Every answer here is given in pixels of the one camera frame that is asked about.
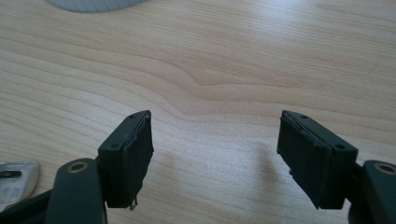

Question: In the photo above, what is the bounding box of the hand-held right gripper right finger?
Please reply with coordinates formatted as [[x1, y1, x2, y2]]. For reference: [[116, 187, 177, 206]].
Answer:
[[276, 109, 360, 210]]

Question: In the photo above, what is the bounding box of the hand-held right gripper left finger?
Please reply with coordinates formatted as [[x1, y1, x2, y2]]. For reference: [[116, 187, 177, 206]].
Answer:
[[97, 109, 155, 212]]

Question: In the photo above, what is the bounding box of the silver metal object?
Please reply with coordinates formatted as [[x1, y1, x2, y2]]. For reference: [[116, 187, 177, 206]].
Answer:
[[0, 160, 41, 213]]

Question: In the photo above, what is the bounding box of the grey ribbed round object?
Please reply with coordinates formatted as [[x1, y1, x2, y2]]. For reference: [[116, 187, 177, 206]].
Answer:
[[48, 0, 149, 13]]

